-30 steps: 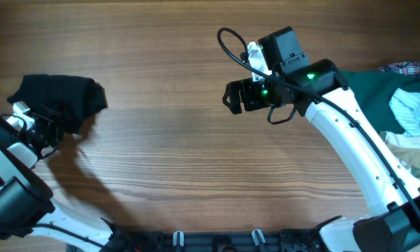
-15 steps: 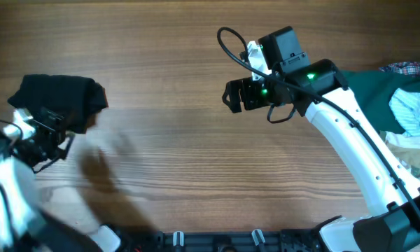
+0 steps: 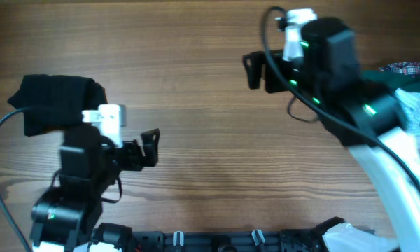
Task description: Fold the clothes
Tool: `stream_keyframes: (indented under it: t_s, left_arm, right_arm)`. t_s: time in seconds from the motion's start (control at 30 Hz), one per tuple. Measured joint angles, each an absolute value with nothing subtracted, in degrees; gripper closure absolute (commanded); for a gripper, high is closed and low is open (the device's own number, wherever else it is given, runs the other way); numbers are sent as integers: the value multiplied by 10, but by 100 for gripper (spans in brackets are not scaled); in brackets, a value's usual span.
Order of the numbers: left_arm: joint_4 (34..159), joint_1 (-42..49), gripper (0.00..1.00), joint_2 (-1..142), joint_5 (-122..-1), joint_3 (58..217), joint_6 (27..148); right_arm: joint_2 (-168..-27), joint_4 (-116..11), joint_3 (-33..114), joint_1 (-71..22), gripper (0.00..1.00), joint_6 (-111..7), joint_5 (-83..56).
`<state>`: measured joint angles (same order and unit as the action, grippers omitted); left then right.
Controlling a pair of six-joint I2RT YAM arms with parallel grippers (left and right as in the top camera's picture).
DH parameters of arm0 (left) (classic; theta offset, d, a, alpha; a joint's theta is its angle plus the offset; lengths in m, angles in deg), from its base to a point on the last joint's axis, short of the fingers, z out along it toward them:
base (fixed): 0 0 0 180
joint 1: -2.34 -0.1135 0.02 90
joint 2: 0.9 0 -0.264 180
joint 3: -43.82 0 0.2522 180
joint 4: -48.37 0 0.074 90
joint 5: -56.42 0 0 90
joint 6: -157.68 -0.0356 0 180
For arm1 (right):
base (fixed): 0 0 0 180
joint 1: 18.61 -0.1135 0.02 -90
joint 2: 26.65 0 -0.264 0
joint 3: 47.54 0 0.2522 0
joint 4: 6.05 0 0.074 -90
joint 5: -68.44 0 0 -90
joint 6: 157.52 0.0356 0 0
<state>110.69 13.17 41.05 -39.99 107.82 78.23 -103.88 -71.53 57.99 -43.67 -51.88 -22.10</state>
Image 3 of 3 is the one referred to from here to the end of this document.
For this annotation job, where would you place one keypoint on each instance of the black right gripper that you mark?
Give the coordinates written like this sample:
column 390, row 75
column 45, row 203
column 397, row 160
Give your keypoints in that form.
column 252, row 66

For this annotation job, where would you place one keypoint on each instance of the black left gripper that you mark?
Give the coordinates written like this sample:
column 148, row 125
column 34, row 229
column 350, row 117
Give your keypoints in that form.
column 133, row 160

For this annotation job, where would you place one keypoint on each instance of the black polo shirt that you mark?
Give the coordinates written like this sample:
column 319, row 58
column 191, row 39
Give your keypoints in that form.
column 55, row 101

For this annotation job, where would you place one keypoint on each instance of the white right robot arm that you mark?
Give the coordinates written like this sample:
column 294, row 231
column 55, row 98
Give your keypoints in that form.
column 323, row 72

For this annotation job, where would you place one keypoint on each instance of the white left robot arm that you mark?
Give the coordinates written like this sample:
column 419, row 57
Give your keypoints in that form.
column 66, row 214

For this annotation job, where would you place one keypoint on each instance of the red plaid shirt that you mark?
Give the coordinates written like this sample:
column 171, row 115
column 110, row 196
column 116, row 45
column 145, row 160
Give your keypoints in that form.
column 405, row 68

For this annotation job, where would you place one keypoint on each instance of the green garment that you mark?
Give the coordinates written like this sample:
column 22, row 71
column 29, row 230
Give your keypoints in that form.
column 394, row 80

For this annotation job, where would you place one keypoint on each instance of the light blue striped shirt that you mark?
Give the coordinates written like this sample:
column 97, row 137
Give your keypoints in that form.
column 410, row 102

